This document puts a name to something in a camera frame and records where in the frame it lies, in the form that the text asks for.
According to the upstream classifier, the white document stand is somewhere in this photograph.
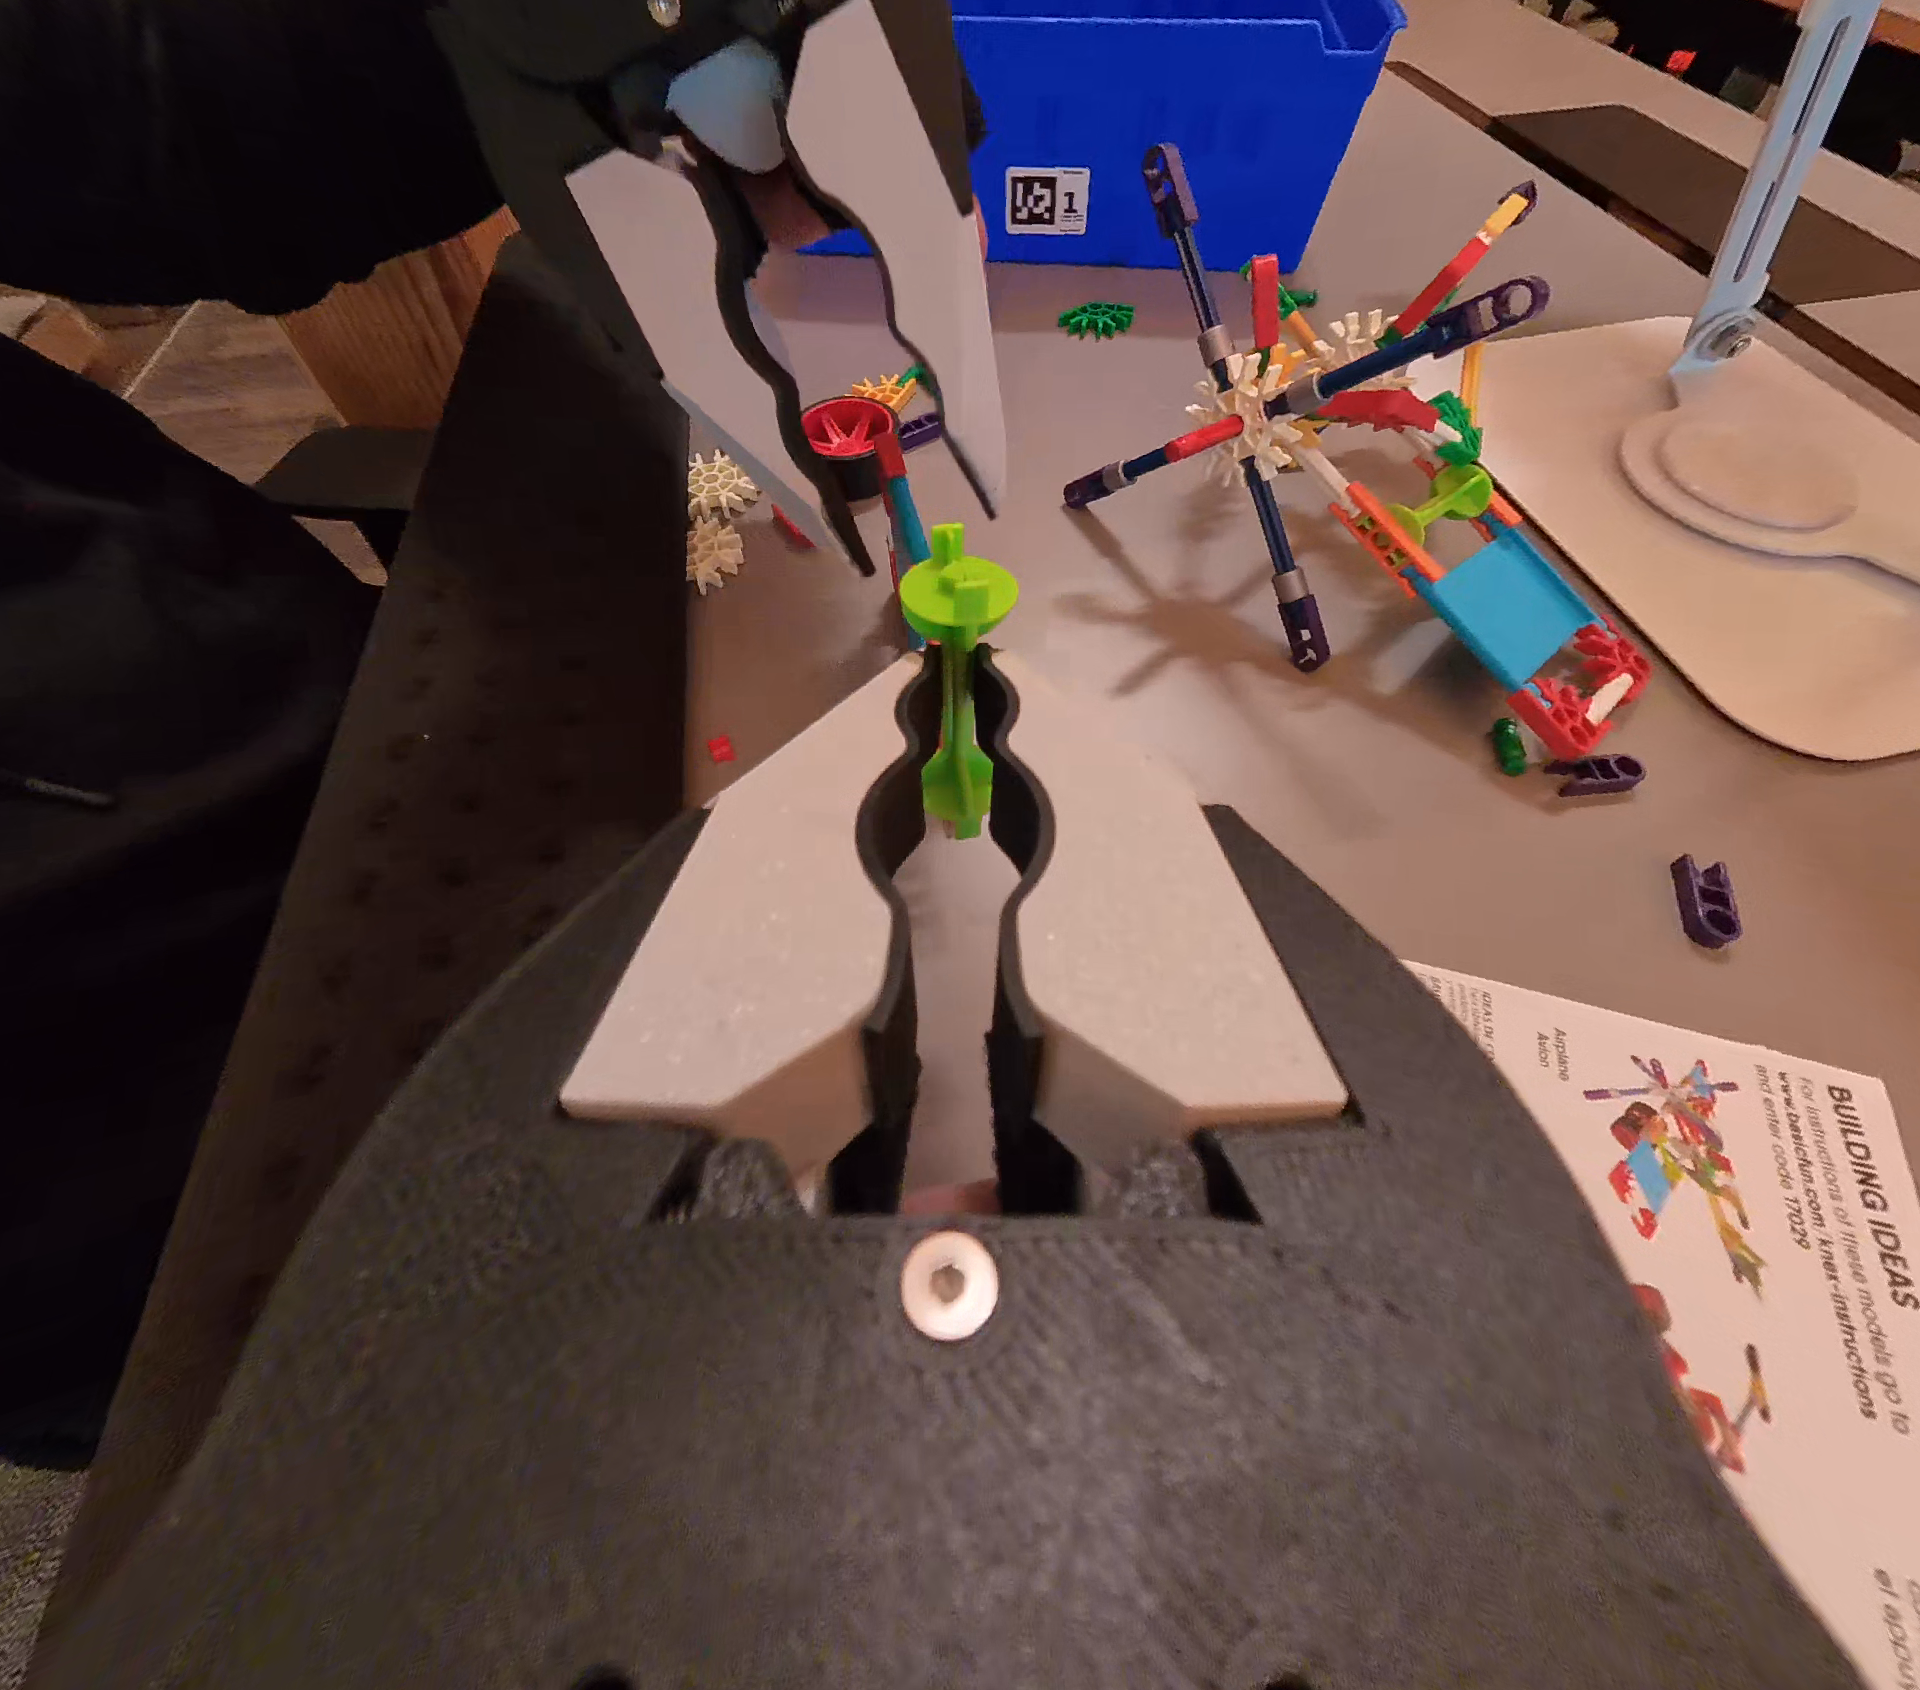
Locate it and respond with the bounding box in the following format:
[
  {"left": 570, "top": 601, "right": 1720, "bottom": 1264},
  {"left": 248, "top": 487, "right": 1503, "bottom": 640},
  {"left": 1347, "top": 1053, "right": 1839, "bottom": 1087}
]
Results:
[{"left": 1459, "top": 0, "right": 1920, "bottom": 762}]

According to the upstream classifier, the instruction booklet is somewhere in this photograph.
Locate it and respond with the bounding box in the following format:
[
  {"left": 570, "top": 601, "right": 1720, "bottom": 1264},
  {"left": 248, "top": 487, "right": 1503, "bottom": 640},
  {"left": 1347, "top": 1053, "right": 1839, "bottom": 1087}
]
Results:
[{"left": 1477, "top": 977, "right": 1920, "bottom": 1690}]

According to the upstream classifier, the blue storage bin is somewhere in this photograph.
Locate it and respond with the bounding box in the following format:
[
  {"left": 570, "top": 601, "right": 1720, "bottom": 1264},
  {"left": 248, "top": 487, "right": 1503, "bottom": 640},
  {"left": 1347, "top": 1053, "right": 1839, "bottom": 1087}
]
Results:
[{"left": 796, "top": 0, "right": 1411, "bottom": 277}]

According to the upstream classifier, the colourful toy windmill model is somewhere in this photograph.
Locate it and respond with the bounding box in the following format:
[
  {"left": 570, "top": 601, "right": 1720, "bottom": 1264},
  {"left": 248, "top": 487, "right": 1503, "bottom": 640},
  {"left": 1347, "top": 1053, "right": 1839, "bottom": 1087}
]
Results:
[{"left": 1060, "top": 140, "right": 1654, "bottom": 766}]

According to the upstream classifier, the person's left forearm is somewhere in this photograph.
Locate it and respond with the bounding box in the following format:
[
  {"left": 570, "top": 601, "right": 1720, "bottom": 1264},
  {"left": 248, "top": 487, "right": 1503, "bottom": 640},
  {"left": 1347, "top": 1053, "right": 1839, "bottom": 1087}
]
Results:
[{"left": 0, "top": 0, "right": 513, "bottom": 315}]

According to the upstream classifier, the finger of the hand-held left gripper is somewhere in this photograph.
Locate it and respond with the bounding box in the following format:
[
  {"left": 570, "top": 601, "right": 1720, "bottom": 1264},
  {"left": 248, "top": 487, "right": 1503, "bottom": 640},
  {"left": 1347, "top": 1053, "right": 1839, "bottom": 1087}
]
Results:
[
  {"left": 565, "top": 142, "right": 875, "bottom": 576},
  {"left": 664, "top": 0, "right": 1007, "bottom": 518}
]

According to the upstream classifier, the blue toy panel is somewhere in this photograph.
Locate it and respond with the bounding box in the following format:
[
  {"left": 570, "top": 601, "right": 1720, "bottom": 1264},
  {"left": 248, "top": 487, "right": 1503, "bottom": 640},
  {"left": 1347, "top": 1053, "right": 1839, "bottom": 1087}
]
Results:
[{"left": 882, "top": 473, "right": 934, "bottom": 649}]

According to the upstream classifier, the person's left hand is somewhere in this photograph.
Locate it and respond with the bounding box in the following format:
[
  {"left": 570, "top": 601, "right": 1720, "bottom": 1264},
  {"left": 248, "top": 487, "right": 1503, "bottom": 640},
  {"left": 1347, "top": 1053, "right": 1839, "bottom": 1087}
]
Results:
[{"left": 744, "top": 164, "right": 851, "bottom": 255}]

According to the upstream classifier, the black table cable flap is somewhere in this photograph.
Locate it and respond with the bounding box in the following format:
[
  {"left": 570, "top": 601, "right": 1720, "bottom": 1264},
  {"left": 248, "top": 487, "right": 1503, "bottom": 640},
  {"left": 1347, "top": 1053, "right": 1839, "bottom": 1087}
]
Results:
[{"left": 1489, "top": 101, "right": 1920, "bottom": 306}]

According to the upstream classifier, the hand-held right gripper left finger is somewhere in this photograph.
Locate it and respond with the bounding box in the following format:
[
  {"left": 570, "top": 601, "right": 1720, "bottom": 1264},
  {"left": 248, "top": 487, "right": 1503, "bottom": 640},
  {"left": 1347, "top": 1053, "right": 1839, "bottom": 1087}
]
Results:
[{"left": 561, "top": 647, "right": 950, "bottom": 1219}]

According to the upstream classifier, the lime green toy spool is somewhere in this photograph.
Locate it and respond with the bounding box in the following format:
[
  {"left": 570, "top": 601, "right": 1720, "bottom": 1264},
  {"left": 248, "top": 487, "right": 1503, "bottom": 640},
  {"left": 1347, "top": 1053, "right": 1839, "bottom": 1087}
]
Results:
[{"left": 896, "top": 524, "right": 1024, "bottom": 843}]

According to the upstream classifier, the red toy wheel black tyre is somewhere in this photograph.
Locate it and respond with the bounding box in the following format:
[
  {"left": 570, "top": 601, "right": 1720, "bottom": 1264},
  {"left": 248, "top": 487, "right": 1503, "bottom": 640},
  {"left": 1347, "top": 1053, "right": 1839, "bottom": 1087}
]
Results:
[{"left": 797, "top": 393, "right": 910, "bottom": 506}]

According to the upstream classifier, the black perforated board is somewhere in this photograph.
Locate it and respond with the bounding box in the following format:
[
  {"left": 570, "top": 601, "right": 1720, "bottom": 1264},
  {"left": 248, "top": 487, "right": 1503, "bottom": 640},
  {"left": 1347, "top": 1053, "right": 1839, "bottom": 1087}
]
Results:
[{"left": 30, "top": 232, "right": 695, "bottom": 1646}]

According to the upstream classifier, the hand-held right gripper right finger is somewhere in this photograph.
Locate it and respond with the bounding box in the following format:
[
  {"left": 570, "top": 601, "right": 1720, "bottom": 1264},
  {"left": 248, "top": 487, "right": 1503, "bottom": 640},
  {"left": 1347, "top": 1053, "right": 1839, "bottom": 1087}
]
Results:
[{"left": 974, "top": 644, "right": 1352, "bottom": 1219}]

